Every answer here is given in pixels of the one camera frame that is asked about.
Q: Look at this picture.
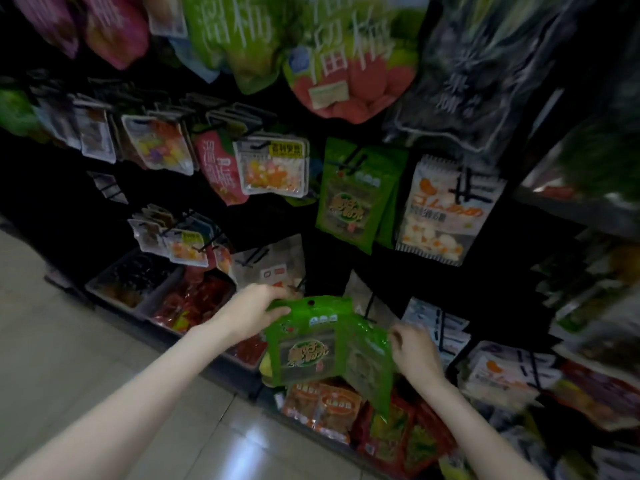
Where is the person's right hand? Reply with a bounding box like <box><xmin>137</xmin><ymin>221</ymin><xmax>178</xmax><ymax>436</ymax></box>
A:
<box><xmin>390</xmin><ymin>323</ymin><xmax>446</xmax><ymax>396</ymax></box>

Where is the person's left hand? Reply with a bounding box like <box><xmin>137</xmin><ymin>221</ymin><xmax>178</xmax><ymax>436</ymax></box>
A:
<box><xmin>210</xmin><ymin>283</ymin><xmax>301</xmax><ymax>348</ymax></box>

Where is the row of small white pouches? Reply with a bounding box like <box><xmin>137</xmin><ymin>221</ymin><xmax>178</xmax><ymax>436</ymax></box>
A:
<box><xmin>345</xmin><ymin>273</ymin><xmax>558</xmax><ymax>413</ymax></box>

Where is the green snack pouch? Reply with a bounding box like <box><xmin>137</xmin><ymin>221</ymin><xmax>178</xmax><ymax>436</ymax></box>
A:
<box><xmin>343</xmin><ymin>315</ymin><xmax>398</xmax><ymax>418</ymax></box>
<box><xmin>265</xmin><ymin>295</ymin><xmax>358</xmax><ymax>388</ymax></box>
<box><xmin>317</xmin><ymin>137</ymin><xmax>409</xmax><ymax>256</ymax></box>

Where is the white red-label snack bag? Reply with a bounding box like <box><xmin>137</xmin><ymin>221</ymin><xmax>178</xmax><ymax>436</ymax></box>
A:
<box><xmin>230</xmin><ymin>235</ymin><xmax>307</xmax><ymax>292</ymax></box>

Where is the row of red orange pouches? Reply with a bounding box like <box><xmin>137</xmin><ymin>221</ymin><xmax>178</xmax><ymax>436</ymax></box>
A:
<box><xmin>280</xmin><ymin>379</ymin><xmax>453</xmax><ymax>478</ymax></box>

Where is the row of small clear pouches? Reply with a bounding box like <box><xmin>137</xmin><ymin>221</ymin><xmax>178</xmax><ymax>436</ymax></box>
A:
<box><xmin>128</xmin><ymin>203</ymin><xmax>233</xmax><ymax>273</ymax></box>

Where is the clear yellow-label candy bag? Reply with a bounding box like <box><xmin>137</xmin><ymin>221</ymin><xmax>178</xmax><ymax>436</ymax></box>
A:
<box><xmin>235</xmin><ymin>135</ymin><xmax>311</xmax><ymax>200</ymax></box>

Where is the white orange gummy packet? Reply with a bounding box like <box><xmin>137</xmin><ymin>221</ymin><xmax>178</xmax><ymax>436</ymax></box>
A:
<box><xmin>397</xmin><ymin>155</ymin><xmax>508</xmax><ymax>268</ymax></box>

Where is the colourful fruit candy snack bag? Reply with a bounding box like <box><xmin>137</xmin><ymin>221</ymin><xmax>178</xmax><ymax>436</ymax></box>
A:
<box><xmin>557</xmin><ymin>359</ymin><xmax>640</xmax><ymax>426</ymax></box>

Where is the person's left forearm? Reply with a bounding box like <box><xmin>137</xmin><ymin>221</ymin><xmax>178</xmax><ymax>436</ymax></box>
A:
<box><xmin>0</xmin><ymin>325</ymin><xmax>236</xmax><ymax>480</ymax></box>

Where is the person's right forearm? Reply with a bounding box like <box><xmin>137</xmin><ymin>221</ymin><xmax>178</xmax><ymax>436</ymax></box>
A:
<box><xmin>425</xmin><ymin>379</ymin><xmax>548</xmax><ymax>480</ymax></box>

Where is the clear tray of red candies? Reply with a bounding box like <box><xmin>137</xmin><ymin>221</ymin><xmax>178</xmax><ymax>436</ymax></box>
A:
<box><xmin>150</xmin><ymin>273</ymin><xmax>269</xmax><ymax>371</ymax></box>

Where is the clear tray of dark candies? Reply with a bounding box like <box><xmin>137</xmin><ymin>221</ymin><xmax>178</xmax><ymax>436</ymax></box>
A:
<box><xmin>86</xmin><ymin>251</ymin><xmax>183</xmax><ymax>318</ymax></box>

